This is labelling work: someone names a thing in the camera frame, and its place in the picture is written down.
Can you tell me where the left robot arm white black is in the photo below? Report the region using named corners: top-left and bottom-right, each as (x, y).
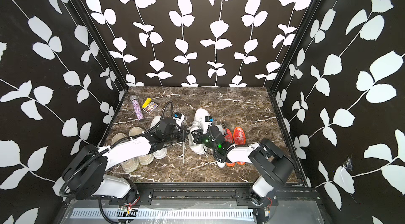
top-left (59, 117), bottom-right (189, 202)

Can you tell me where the white sneaker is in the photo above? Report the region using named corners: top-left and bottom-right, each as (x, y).
top-left (150, 115), bottom-right (167, 159)
top-left (187, 109), bottom-right (210, 155)

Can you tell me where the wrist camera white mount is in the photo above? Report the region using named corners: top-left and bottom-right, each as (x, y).
top-left (203, 115), bottom-right (214, 133)
top-left (174, 112), bottom-right (185, 128)

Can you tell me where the small purple card box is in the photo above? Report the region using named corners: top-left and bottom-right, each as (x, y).
top-left (143, 101), bottom-right (159, 114)

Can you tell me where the white grey insole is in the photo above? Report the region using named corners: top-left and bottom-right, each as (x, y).
top-left (216, 161), bottom-right (226, 168)

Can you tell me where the yellow wedge block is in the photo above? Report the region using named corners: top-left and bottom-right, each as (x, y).
top-left (142, 98), bottom-right (152, 109)

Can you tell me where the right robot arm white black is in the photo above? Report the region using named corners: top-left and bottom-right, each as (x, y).
top-left (188, 125), bottom-right (295, 207)

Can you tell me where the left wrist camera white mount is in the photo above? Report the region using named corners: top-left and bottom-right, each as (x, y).
top-left (174, 112), bottom-right (185, 128)

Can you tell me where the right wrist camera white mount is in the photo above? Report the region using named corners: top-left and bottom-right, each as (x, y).
top-left (203, 115), bottom-right (214, 133)

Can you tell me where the red orange insole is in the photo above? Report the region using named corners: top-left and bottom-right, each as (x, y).
top-left (224, 128), bottom-right (235, 167)

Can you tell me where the beige sneaker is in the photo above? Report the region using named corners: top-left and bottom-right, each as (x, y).
top-left (129, 127), bottom-right (154, 166)
top-left (110, 132), bottom-right (140, 173)

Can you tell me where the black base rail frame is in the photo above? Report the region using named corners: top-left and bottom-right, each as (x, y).
top-left (57, 183), bottom-right (322, 208)

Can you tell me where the purple glitter tube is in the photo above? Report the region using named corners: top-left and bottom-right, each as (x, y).
top-left (130, 95), bottom-right (143, 120)

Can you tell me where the white slotted cable duct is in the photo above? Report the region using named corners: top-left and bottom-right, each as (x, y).
top-left (69, 208), bottom-right (255, 221)

